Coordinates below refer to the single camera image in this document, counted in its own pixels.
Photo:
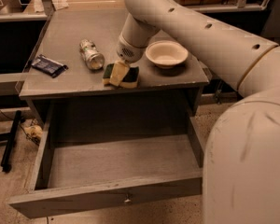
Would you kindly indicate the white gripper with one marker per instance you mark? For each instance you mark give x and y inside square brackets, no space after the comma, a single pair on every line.
[128,52]

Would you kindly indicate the green yellow sponge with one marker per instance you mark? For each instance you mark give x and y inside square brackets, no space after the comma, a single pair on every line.
[130,81]

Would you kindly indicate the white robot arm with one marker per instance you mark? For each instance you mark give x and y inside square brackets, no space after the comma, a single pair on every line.
[241,164]

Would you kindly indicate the grey open top drawer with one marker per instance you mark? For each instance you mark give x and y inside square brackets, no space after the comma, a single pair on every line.
[80,178]

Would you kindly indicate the crushed silver soda can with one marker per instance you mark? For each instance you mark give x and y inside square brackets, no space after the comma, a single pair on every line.
[94,59]

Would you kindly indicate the grey wooden cabinet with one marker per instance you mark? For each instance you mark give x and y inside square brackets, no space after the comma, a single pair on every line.
[77,108]

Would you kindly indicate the white paper bowl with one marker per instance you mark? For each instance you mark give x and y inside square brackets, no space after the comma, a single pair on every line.
[166,54]

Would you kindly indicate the dark blue snack packet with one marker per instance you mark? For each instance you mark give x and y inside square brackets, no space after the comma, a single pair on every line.
[48,66]

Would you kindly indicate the crumpled beige object on floor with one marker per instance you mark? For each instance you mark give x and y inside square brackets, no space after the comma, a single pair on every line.
[34,131]

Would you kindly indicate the black pole on floor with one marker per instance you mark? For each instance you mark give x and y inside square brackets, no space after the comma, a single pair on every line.
[6,166]

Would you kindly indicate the grey side rail left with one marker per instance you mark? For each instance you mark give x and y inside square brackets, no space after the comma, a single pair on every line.
[10,84]

